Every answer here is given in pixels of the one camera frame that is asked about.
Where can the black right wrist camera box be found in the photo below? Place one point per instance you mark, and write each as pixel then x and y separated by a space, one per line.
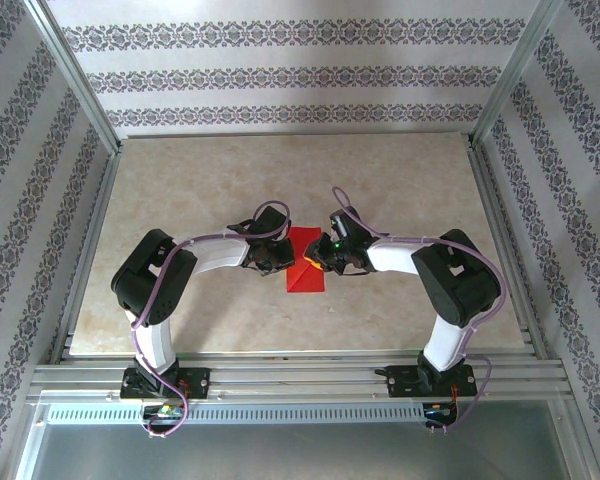
pixel 345 226

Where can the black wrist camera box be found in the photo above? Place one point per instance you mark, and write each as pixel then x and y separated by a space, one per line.
pixel 345 226
pixel 270 222

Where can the aluminium side rail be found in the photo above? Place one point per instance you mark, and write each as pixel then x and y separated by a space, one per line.
pixel 495 200
pixel 89 240

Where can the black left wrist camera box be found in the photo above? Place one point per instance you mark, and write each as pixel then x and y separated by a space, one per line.
pixel 270 222

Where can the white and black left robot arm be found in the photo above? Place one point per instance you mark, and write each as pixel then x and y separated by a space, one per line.
pixel 150 285

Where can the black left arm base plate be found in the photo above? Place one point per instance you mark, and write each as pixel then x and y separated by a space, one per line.
pixel 200 382

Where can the small electronics board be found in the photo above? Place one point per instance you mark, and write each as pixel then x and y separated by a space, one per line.
pixel 165 411
pixel 437 411

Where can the red paper sheet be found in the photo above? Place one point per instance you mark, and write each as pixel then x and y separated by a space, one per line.
pixel 307 282

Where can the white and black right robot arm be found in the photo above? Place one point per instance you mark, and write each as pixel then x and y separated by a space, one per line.
pixel 455 285

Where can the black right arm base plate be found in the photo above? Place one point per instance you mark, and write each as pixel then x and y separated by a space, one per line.
pixel 405 380

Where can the aluminium frame post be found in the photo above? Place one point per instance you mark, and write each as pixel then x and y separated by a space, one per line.
pixel 75 75
pixel 517 65

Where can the wide aluminium rail beam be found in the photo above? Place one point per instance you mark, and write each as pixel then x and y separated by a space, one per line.
pixel 300 375

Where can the grey metal sheet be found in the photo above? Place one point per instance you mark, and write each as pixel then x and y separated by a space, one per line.
pixel 300 455

